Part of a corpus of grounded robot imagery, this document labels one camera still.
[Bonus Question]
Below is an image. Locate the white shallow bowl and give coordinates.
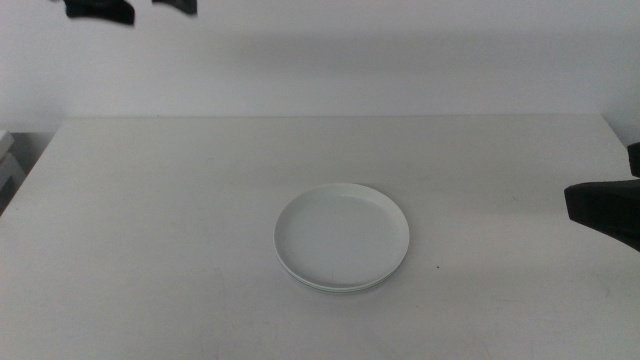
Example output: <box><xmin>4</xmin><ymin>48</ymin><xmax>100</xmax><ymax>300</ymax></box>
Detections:
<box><xmin>272</xmin><ymin>182</ymin><xmax>411</xmax><ymax>292</ymax></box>

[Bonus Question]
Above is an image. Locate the green shallow bowl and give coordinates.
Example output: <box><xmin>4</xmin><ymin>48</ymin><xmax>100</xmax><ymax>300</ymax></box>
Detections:
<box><xmin>289</xmin><ymin>272</ymin><xmax>396</xmax><ymax>295</ymax></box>

